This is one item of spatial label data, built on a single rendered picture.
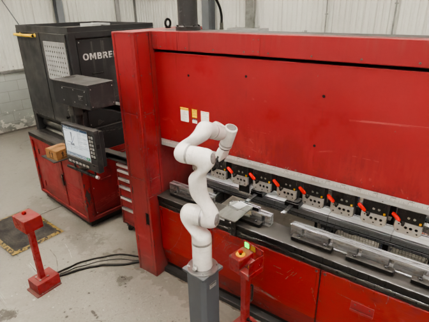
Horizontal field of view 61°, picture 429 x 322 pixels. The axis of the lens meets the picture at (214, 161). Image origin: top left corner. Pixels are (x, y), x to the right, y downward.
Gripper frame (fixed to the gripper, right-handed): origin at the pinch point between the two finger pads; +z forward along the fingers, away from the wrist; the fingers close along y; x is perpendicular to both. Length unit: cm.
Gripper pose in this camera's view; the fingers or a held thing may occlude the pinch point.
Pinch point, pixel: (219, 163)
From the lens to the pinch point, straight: 247.3
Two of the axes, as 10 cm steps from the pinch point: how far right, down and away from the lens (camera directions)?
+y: -6.1, 4.3, -6.7
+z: -2.4, 7.1, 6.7
